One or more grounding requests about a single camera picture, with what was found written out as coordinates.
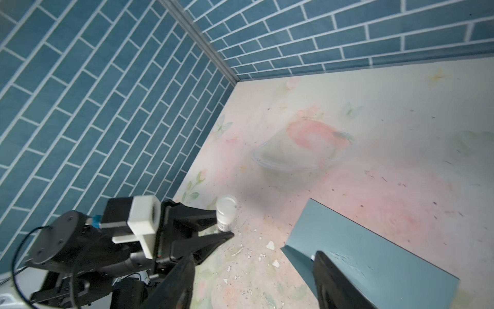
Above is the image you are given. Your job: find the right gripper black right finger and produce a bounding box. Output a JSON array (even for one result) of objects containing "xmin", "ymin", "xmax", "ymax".
[{"xmin": 313, "ymin": 251, "xmax": 376, "ymax": 309}]

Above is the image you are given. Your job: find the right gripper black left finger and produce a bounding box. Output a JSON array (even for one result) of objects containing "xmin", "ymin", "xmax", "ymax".
[{"xmin": 140, "ymin": 254, "xmax": 195, "ymax": 309}]

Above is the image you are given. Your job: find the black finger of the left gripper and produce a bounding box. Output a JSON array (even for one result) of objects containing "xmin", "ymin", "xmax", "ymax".
[
  {"xmin": 170, "ymin": 203, "xmax": 217, "ymax": 232},
  {"xmin": 170, "ymin": 232, "xmax": 235, "ymax": 266}
]

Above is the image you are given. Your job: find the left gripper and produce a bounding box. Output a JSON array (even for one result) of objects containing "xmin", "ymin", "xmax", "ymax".
[{"xmin": 27, "ymin": 211, "xmax": 175, "ymax": 305}]

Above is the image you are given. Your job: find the white glue stick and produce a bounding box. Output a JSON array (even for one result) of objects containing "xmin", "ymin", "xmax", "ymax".
[{"xmin": 216, "ymin": 195, "xmax": 237, "ymax": 232}]

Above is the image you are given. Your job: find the teal envelope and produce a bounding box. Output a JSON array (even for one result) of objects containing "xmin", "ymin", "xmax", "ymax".
[{"xmin": 282, "ymin": 199, "xmax": 459, "ymax": 308}]

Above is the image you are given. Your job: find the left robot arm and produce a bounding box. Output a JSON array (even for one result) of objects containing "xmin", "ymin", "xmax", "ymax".
[{"xmin": 1, "ymin": 195, "xmax": 234, "ymax": 308}]

